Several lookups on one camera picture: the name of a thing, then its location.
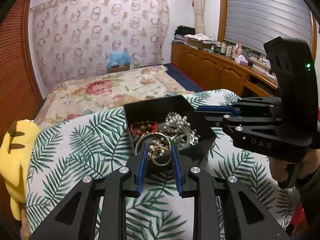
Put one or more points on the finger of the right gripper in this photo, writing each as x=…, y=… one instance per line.
x=217, y=111
x=217, y=122

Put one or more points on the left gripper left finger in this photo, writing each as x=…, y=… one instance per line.
x=75, y=215

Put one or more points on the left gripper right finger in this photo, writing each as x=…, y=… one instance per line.
x=244, y=217

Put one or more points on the black jewelry box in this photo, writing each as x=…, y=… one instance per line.
x=176, y=118

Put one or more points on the wooden sideboard cabinet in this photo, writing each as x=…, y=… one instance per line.
x=214, y=71

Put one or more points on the pink tissue box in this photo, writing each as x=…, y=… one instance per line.
x=241, y=60

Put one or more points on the palm leaf tablecloth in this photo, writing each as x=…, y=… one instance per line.
x=98, y=143

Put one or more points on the cardboard box with papers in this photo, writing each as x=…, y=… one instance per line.
x=199, y=41

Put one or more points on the stack of clothes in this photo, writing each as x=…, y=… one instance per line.
x=181, y=31

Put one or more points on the yellow plush toy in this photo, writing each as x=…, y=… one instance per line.
x=16, y=149

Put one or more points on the grey window blind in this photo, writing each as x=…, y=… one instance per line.
x=255, y=22

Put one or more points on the floral bed cover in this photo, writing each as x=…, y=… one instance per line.
x=72, y=99

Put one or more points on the blue bag on box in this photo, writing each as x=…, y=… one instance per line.
x=118, y=59

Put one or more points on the beige side curtain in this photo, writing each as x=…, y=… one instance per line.
x=199, y=8

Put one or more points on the wooden louvered wardrobe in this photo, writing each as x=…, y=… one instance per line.
x=20, y=94

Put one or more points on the pink circle pattern curtain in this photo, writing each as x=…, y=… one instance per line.
x=73, y=38

